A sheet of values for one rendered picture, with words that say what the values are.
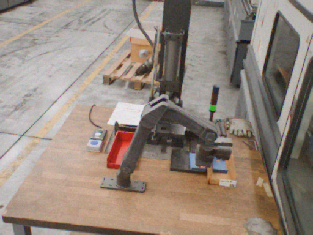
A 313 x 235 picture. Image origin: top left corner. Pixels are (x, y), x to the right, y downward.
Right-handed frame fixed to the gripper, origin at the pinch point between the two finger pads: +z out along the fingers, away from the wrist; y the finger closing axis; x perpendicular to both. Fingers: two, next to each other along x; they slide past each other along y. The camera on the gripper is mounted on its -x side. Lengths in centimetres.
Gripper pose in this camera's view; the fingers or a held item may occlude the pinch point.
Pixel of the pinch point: (200, 163)
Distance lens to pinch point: 157.6
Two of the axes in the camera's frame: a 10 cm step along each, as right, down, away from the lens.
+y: 0.7, -8.5, 5.2
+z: -0.5, 5.2, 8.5
